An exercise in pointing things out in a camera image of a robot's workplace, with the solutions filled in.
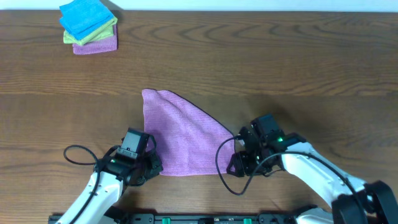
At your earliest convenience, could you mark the purple microfiber cloth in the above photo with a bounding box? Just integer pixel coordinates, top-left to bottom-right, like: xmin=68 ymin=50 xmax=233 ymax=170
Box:
xmin=142 ymin=89 xmax=235 ymax=177

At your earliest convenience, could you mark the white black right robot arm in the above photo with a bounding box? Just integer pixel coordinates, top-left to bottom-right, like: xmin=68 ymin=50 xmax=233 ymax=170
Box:
xmin=226 ymin=114 xmax=397 ymax=223

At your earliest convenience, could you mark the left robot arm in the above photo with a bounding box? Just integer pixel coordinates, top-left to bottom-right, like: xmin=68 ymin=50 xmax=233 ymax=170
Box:
xmin=57 ymin=152 xmax=163 ymax=224

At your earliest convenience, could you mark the folded purple cloth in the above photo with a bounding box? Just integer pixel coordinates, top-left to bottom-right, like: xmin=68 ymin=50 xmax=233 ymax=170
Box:
xmin=73 ymin=24 xmax=118 ymax=55

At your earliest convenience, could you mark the folded green cloth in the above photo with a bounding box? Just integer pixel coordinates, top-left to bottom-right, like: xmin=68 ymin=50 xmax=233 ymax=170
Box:
xmin=63 ymin=17 xmax=118 ymax=46

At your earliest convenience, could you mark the folded blue cloth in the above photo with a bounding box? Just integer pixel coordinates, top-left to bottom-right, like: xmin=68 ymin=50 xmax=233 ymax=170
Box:
xmin=59 ymin=0 xmax=118 ymax=40

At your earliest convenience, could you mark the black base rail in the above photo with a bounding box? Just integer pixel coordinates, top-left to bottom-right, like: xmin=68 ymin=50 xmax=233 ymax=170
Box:
xmin=48 ymin=212 xmax=312 ymax=224

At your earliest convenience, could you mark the black left camera cable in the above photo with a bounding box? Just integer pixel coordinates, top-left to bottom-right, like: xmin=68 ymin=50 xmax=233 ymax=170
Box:
xmin=63 ymin=133 xmax=157 ymax=224

